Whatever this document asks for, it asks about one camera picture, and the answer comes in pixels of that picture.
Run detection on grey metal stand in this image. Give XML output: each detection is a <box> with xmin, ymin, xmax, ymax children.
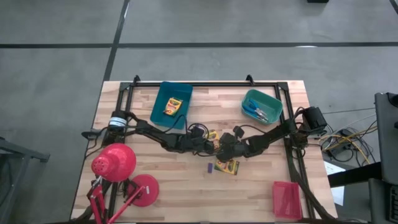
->
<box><xmin>0</xmin><ymin>136</ymin><xmax>50</xmax><ymax>224</ymax></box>

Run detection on red desk lamp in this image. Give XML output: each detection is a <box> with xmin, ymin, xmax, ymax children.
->
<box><xmin>86</xmin><ymin>142</ymin><xmax>160</xmax><ymax>224</ymax></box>

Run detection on yellow Crayola crayon box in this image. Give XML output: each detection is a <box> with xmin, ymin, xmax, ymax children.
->
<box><xmin>206</xmin><ymin>129</ymin><xmax>221</xmax><ymax>142</ymax></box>
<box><xmin>162</xmin><ymin>96</ymin><xmax>184</xmax><ymax>117</ymax></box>
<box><xmin>214</xmin><ymin>159</ymin><xmax>240</xmax><ymax>176</ymax></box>

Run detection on black desk beam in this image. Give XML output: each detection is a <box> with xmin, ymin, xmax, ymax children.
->
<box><xmin>328</xmin><ymin>161</ymin><xmax>383</xmax><ymax>188</ymax></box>

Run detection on blue-handled pliers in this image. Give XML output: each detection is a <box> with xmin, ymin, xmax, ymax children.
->
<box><xmin>242</xmin><ymin>105</ymin><xmax>269</xmax><ymax>123</ymax></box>
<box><xmin>248</xmin><ymin>98</ymin><xmax>269</xmax><ymax>119</ymax></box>

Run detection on white paper sheet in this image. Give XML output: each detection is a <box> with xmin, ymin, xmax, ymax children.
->
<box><xmin>323</xmin><ymin>160</ymin><xmax>346</xmax><ymax>207</ymax></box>

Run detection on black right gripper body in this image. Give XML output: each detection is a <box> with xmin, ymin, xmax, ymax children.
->
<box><xmin>217</xmin><ymin>125</ymin><xmax>251</xmax><ymax>163</ymax></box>

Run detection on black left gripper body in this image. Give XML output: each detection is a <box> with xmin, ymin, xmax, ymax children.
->
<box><xmin>178</xmin><ymin>123</ymin><xmax>220</xmax><ymax>156</ymax></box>

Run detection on red mesh basket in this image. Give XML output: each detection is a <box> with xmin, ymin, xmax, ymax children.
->
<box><xmin>272</xmin><ymin>180</ymin><xmax>303</xmax><ymax>220</ymax></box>

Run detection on black metal rig frame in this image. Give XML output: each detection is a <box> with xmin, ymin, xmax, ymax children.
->
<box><xmin>81</xmin><ymin>74</ymin><xmax>340</xmax><ymax>224</ymax></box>

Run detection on blue plastic bin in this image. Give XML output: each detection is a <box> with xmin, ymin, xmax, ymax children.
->
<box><xmin>149</xmin><ymin>81</ymin><xmax>194</xmax><ymax>130</ymax></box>

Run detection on teal plastic bin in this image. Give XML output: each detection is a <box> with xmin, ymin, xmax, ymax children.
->
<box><xmin>241</xmin><ymin>89</ymin><xmax>284</xmax><ymax>126</ymax></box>

